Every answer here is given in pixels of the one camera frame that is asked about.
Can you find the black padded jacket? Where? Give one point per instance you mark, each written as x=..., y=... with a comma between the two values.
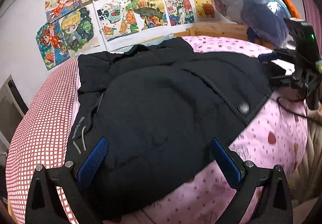
x=163, y=113

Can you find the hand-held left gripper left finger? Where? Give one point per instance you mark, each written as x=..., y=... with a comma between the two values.
x=91, y=161

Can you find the group of coloured wall drawings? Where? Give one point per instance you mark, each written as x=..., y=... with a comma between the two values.
x=113, y=12

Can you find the wooden bed frame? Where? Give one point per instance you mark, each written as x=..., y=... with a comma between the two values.
x=218, y=28

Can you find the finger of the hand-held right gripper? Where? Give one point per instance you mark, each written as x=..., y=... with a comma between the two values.
x=281, y=81
x=268, y=57

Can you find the pink apple print blanket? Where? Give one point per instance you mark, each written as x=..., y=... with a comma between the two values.
x=271, y=143

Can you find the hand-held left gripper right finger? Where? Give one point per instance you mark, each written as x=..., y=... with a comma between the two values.
x=226, y=163

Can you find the plastic wrapped blue bundle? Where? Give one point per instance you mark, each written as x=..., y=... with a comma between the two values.
x=251, y=10

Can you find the white wall conduit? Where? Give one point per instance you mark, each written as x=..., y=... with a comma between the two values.
x=99, y=25

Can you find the red checkered bed sheet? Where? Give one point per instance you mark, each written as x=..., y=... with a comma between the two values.
x=42, y=123

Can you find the pink curtain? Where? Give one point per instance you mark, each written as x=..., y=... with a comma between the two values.
x=310, y=7

